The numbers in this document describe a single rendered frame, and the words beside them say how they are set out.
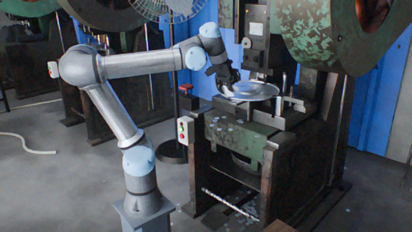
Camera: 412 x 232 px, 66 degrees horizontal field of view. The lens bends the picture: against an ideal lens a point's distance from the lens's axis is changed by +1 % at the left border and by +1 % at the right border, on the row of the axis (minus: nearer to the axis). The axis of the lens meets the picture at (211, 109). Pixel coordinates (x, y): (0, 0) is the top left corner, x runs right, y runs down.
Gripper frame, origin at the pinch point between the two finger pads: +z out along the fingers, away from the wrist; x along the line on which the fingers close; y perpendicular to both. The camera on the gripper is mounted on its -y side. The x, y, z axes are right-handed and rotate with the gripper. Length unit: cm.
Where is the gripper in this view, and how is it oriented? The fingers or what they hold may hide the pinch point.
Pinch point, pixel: (228, 95)
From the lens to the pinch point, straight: 141.1
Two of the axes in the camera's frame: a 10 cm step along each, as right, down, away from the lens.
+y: 7.5, 2.4, -6.2
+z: 2.9, 7.2, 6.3
